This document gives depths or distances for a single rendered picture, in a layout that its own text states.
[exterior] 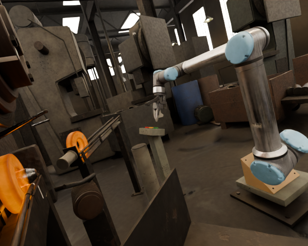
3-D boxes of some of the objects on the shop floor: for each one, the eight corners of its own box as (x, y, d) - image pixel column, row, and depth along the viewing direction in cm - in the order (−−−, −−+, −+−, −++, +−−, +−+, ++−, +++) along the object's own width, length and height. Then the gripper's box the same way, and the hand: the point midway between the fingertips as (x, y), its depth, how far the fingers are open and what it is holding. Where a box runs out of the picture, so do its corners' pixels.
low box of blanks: (300, 112, 259) (293, 67, 249) (280, 129, 219) (270, 76, 209) (239, 116, 336) (231, 82, 326) (216, 129, 296) (206, 91, 286)
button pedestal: (171, 206, 137) (148, 130, 128) (157, 194, 159) (136, 129, 149) (187, 195, 144) (166, 123, 135) (171, 186, 165) (152, 123, 156)
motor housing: (110, 304, 82) (68, 201, 73) (101, 269, 101) (67, 184, 93) (136, 283, 87) (99, 186, 79) (122, 254, 107) (92, 173, 99)
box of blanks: (135, 159, 268) (118, 110, 256) (108, 156, 330) (94, 116, 318) (177, 135, 335) (165, 95, 323) (148, 136, 397) (138, 102, 385)
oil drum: (213, 117, 387) (203, 77, 373) (194, 118, 439) (185, 82, 426) (231, 109, 412) (222, 71, 399) (211, 111, 465) (203, 77, 451)
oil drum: (192, 126, 367) (181, 83, 353) (176, 125, 420) (165, 88, 406) (212, 117, 393) (203, 77, 379) (194, 117, 446) (185, 82, 432)
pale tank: (100, 128, 873) (67, 34, 804) (97, 128, 954) (67, 42, 885) (118, 122, 912) (88, 31, 843) (113, 122, 994) (85, 40, 925)
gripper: (167, 93, 135) (166, 121, 135) (161, 95, 143) (161, 121, 143) (157, 92, 131) (157, 121, 131) (151, 94, 139) (151, 121, 139)
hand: (155, 119), depth 136 cm, fingers closed
